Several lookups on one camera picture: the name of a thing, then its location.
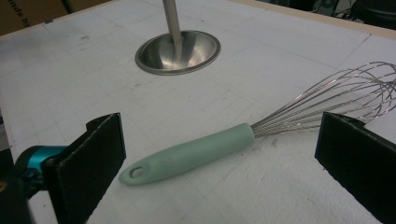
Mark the dark equipment with cables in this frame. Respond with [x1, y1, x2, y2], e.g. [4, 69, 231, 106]
[258, 0, 396, 31]

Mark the whisk with mint green handle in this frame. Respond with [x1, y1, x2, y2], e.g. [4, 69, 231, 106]
[118, 61, 396, 187]

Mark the brown cardboard box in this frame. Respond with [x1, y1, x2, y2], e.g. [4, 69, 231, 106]
[0, 0, 113, 37]

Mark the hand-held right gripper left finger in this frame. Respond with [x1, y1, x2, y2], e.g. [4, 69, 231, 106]
[41, 112, 127, 224]

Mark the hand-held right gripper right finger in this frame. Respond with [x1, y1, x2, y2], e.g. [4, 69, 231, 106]
[314, 111, 396, 224]

